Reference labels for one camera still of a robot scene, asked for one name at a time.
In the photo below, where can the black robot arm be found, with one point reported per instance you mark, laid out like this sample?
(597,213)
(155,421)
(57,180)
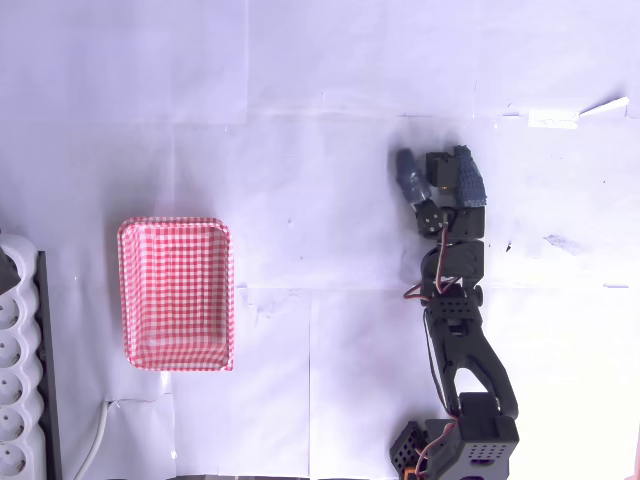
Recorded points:
(457,260)

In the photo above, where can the pink checkered tray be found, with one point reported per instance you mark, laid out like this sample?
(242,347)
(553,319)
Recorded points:
(177,295)

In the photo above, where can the tape strip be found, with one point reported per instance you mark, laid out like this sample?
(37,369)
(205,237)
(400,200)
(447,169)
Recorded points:
(552,119)
(606,107)

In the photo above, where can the white power strip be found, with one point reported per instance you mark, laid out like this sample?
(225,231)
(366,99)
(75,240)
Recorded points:
(12,375)

